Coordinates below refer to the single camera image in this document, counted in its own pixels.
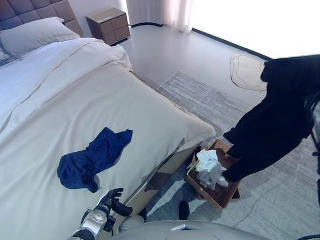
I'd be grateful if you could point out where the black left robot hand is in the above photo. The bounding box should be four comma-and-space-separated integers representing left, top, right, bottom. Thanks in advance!
96, 187, 133, 217

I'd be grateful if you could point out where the blue garment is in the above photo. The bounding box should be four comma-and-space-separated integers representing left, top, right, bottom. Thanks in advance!
56, 126, 134, 194

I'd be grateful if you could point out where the white garment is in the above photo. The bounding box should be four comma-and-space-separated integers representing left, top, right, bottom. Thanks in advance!
194, 149, 230, 190

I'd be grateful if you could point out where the black garment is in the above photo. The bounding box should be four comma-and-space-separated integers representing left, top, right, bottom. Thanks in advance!
223, 54, 320, 184

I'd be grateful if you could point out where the mirrored bed base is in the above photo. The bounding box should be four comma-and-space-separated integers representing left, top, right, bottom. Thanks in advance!
112, 143, 205, 218

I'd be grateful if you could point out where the wooden laundry basket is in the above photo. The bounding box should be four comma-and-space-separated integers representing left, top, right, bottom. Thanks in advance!
186, 139, 241, 210

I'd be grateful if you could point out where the bed with white duvet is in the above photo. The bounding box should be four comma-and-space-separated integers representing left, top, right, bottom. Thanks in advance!
0, 37, 217, 240

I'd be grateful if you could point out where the grey left robot leg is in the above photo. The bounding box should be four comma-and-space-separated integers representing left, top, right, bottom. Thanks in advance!
118, 214, 147, 232

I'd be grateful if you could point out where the grey robot leg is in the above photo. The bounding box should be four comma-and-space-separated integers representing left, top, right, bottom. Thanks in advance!
187, 211, 215, 223
118, 214, 147, 232

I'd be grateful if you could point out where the grey robot torso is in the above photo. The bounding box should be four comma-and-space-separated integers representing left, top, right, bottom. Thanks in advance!
107, 219, 272, 240

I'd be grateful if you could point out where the black robot foot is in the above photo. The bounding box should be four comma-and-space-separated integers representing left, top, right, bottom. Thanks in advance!
178, 199, 191, 221

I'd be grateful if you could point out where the grey right robot leg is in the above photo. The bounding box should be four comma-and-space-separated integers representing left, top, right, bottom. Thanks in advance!
187, 211, 215, 223

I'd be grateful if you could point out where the large grey striped rug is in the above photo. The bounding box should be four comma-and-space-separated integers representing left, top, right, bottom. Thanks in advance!
143, 70, 320, 240

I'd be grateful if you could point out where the brown wooden nightstand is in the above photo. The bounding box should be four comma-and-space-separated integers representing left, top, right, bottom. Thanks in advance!
85, 7, 131, 47

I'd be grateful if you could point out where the small beige oval rug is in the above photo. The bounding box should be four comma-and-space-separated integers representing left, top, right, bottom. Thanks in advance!
230, 53, 270, 92

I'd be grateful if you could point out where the grey patterned pillow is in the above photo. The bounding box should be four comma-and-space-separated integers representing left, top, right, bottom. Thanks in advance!
0, 44, 11, 66

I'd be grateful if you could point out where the white plain pillow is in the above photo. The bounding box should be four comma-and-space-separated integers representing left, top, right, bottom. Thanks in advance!
0, 16, 81, 60

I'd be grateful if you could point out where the white sheer curtain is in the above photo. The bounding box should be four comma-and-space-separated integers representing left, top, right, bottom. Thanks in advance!
125, 0, 194, 34

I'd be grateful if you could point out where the brown padded headboard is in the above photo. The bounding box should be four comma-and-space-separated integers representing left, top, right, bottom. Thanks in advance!
0, 0, 84, 38

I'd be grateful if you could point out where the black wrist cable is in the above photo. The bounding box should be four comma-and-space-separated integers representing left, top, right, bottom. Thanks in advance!
303, 92, 320, 158

